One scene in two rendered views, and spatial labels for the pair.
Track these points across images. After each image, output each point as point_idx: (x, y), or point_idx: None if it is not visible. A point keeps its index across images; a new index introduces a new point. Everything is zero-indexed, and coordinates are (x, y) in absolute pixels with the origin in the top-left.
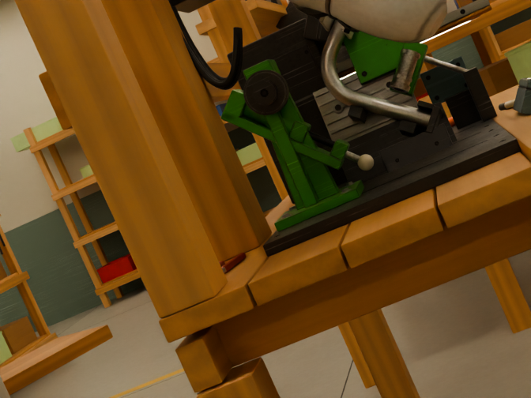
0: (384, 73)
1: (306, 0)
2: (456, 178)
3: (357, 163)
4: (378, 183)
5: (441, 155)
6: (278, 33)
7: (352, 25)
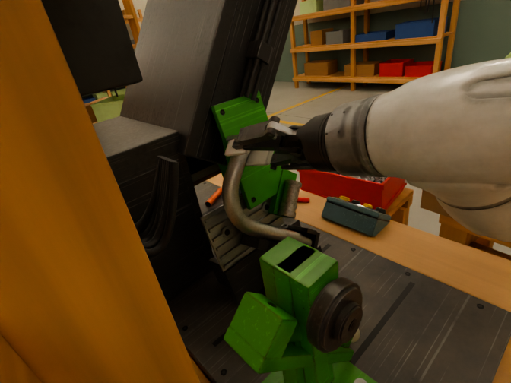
0: (268, 198)
1: (487, 195)
2: (501, 370)
3: (244, 283)
4: None
5: (362, 292)
6: (149, 144)
7: (487, 226)
